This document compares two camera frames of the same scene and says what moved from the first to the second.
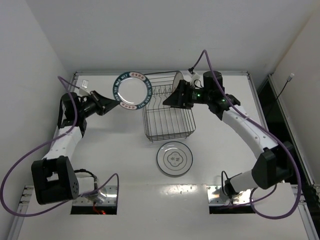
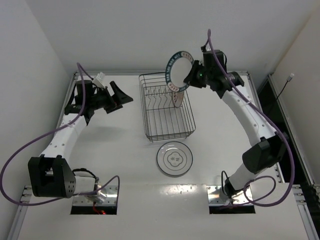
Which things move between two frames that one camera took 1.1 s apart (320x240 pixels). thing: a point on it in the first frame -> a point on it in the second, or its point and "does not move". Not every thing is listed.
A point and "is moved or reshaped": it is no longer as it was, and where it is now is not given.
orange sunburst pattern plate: x=178 y=76 is moved or reshaped
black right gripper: x=185 y=94 -> x=194 y=75
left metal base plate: x=107 y=196 does not move
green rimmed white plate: x=132 y=90 -> x=177 y=68
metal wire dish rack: x=163 y=122 does not move
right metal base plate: x=216 y=196 does not move
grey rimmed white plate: x=174 y=158 does not move
